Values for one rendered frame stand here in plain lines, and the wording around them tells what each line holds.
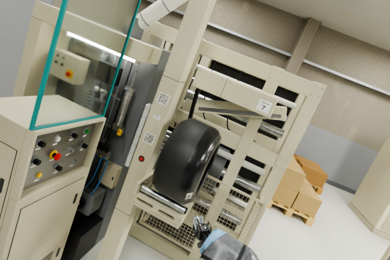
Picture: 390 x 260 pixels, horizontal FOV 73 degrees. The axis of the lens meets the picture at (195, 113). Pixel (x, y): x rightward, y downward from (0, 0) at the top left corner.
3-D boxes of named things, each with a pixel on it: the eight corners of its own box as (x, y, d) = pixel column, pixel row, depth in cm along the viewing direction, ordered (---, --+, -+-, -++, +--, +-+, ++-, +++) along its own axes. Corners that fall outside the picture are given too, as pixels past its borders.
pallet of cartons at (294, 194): (299, 195, 544) (316, 163, 529) (311, 229, 420) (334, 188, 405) (257, 176, 559) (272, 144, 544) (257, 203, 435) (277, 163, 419)
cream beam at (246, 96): (191, 85, 194) (198, 66, 191) (199, 85, 219) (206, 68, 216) (269, 118, 182) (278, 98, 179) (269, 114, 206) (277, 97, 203)
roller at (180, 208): (139, 190, 180) (138, 189, 176) (143, 184, 182) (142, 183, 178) (184, 215, 173) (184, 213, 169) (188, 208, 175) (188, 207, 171)
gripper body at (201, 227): (208, 219, 144) (217, 238, 134) (206, 230, 148) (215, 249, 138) (195, 222, 142) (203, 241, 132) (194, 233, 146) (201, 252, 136)
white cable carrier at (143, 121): (124, 165, 188) (145, 103, 179) (127, 163, 193) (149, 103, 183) (129, 168, 187) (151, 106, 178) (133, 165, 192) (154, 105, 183)
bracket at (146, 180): (131, 195, 175) (136, 182, 173) (155, 174, 213) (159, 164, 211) (135, 197, 174) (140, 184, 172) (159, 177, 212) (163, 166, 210)
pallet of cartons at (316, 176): (309, 179, 685) (317, 162, 675) (321, 195, 595) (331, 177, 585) (260, 159, 690) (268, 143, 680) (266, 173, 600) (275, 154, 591)
